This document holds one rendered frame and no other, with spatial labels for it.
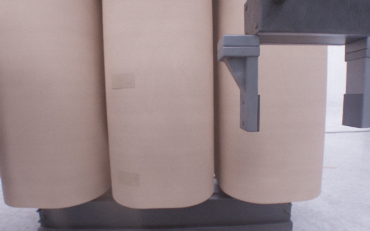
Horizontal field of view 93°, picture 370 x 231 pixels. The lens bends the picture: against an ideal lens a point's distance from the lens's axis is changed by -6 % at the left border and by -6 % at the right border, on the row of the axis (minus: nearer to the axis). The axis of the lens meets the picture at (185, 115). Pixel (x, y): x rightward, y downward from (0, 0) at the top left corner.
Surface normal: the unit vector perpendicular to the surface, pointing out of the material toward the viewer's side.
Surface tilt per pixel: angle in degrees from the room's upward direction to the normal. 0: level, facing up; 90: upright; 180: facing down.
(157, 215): 90
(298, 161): 90
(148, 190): 90
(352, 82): 90
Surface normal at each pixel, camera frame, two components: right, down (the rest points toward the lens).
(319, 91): 0.36, 0.07
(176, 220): 0.02, 0.09
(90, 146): 0.87, 0.03
